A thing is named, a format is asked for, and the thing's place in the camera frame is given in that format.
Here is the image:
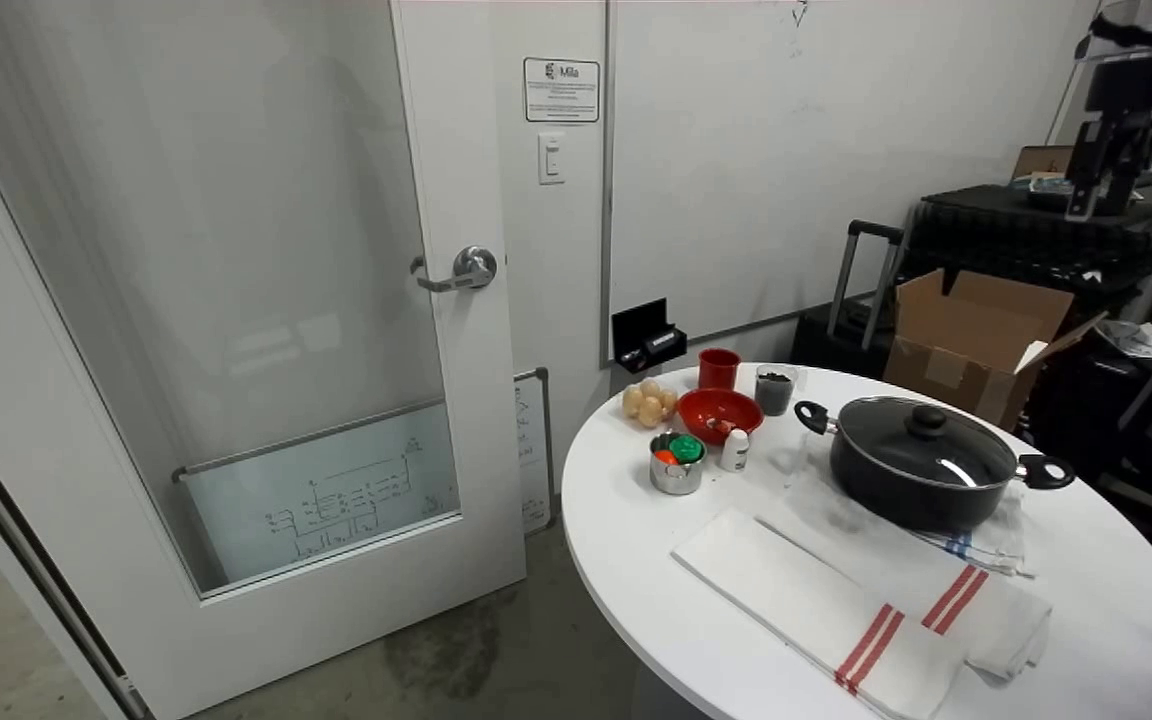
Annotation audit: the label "glass lid with black knob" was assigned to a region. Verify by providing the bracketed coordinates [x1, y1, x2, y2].
[832, 392, 1020, 493]

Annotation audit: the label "red cup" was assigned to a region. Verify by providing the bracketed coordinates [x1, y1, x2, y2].
[698, 345, 745, 395]

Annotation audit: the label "open cardboard box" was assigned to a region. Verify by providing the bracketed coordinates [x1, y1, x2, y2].
[881, 265, 1108, 433]

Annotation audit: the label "large wall whiteboard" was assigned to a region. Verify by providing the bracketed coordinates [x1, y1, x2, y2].
[601, 0, 1103, 368]

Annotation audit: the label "small white shaker bottle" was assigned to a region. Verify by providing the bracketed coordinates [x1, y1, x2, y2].
[717, 425, 758, 477]

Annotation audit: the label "white light switch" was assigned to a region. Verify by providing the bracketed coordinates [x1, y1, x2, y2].
[532, 127, 569, 186]

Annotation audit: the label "yellow bread rolls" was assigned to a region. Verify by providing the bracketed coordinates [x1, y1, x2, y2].
[619, 380, 682, 433]

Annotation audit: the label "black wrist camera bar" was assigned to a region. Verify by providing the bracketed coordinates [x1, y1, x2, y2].
[1087, 13, 1152, 57]

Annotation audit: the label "white wall sign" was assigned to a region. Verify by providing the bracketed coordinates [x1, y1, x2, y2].
[520, 50, 604, 127]

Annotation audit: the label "white door with frosted glass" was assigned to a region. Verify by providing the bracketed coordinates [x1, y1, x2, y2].
[0, 0, 532, 720]

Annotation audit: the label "white towel with red stripes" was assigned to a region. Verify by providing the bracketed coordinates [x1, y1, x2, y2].
[670, 509, 1057, 720]

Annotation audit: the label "red bowl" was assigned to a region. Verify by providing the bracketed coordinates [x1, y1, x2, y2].
[671, 386, 769, 453]

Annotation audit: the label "black cloth covered table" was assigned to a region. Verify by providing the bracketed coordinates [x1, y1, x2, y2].
[901, 175, 1152, 294]

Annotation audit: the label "black suitcase with pull handle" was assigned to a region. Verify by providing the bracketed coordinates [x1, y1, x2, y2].
[790, 214, 910, 384]

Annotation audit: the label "silver door lever handle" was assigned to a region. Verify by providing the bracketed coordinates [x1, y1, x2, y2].
[409, 242, 501, 294]

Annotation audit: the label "small brown cardboard box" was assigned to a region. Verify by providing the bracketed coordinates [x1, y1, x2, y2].
[1011, 140, 1082, 182]

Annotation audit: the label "clear measuring cup dark contents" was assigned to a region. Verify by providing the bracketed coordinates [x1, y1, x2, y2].
[752, 368, 797, 420]

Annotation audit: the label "small green-rimmed bowl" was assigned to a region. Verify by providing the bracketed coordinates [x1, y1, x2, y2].
[649, 428, 707, 501]

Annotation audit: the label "black cooking pot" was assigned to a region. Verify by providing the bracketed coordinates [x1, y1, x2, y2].
[792, 395, 1082, 534]

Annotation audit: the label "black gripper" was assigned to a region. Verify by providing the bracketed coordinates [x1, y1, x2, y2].
[1069, 50, 1152, 219]

